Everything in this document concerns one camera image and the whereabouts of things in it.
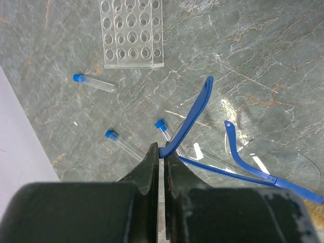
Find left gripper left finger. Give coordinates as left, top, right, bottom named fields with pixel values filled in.
left=1, top=143, right=159, bottom=242

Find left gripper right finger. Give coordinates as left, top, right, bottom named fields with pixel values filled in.
left=164, top=154, right=319, bottom=242

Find blue safety goggles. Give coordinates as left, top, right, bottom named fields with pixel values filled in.
left=158, top=75, right=324, bottom=205

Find blue-capped test tube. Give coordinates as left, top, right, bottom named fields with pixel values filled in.
left=154, top=119, right=171, bottom=142
left=105, top=130, right=145, bottom=162
left=73, top=74, right=117, bottom=93

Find clear test tube rack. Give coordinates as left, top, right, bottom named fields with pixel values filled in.
left=99, top=0, right=164, bottom=69

